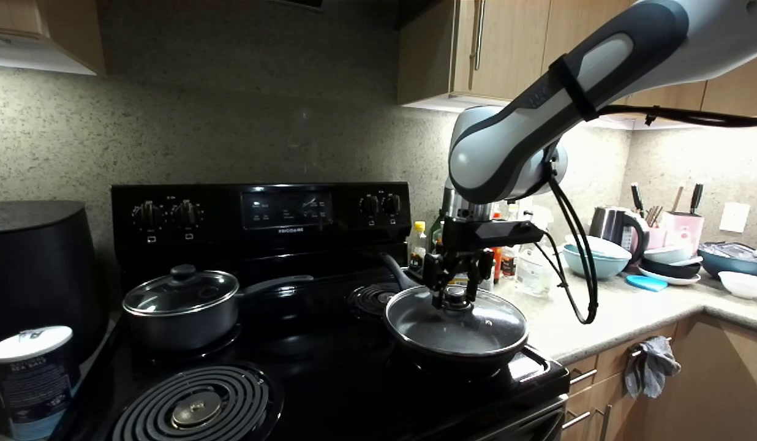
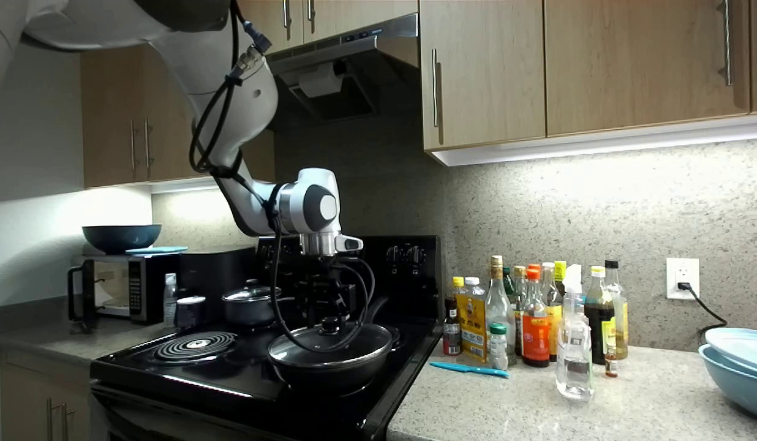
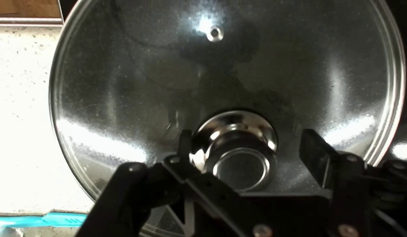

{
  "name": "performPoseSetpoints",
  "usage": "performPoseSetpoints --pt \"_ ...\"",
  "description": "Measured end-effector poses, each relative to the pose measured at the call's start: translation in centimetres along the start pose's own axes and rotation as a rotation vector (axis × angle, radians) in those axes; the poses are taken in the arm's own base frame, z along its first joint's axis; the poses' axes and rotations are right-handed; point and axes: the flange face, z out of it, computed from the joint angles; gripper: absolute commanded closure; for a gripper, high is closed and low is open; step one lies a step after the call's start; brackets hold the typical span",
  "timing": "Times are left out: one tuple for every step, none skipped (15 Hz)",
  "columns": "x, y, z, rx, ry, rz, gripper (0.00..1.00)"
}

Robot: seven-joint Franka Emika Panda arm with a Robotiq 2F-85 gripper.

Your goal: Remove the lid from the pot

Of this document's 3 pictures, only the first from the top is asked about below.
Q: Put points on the black air fryer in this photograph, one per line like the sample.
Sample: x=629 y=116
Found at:
x=35 y=271

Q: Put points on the light blue bowl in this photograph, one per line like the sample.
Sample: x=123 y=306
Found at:
x=593 y=244
x=593 y=266

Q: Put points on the small coil burner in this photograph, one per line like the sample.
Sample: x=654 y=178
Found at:
x=367 y=296

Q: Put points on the wooden wall cabinet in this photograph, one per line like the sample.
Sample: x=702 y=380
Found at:
x=507 y=49
x=35 y=32

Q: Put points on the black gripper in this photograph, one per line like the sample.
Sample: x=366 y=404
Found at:
x=455 y=261

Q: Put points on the dark electric kettle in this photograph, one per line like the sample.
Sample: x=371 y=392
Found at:
x=626 y=234

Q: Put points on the large coil burner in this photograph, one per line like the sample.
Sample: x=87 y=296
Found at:
x=193 y=404

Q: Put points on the teal flat pad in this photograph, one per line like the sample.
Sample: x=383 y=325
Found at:
x=644 y=282

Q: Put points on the large glass lid black knob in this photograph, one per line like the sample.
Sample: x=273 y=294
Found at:
x=482 y=327

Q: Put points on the white lidded canister blue label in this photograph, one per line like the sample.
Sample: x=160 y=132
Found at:
x=35 y=382

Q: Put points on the grey hanging towel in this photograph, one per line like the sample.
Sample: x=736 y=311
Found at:
x=649 y=369

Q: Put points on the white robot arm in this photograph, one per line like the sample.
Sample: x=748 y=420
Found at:
x=556 y=105

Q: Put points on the white bowl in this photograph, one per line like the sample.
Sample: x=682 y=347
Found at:
x=744 y=285

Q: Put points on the black saucepan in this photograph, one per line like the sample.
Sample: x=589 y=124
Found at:
x=182 y=332

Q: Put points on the white blank wall plate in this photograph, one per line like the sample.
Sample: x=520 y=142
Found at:
x=733 y=217

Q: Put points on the small glass saucepan lid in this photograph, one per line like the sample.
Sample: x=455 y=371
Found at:
x=177 y=294

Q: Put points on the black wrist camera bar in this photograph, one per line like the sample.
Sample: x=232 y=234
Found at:
x=490 y=231

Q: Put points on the small yellow cap bottle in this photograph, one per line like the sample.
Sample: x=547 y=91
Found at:
x=416 y=245

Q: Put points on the blue dish with food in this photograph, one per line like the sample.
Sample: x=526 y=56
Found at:
x=733 y=257

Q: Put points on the orange sauce bottle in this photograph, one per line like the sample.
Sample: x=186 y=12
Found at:
x=498 y=266

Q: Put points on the black electric stove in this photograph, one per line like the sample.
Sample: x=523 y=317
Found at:
x=312 y=382

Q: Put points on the dark stacked plates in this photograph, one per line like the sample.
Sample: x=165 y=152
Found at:
x=671 y=266

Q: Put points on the green glass bottle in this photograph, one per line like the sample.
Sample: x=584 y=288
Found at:
x=433 y=236

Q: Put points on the pale knife block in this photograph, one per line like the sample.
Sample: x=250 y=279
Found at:
x=682 y=231

